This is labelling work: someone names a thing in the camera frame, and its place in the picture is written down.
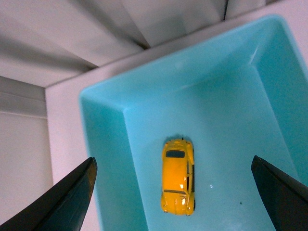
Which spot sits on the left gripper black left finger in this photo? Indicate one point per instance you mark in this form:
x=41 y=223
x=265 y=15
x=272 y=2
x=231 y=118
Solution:
x=63 y=207

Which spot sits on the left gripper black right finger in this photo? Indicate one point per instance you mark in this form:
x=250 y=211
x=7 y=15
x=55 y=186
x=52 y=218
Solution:
x=284 y=198

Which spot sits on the yellow beetle toy car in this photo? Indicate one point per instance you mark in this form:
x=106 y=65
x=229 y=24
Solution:
x=178 y=193

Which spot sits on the turquoise plastic bin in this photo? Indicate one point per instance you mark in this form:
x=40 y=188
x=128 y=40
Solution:
x=238 y=95

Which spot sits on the grey pleated curtain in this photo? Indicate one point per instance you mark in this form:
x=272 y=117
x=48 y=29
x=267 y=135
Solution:
x=46 y=41

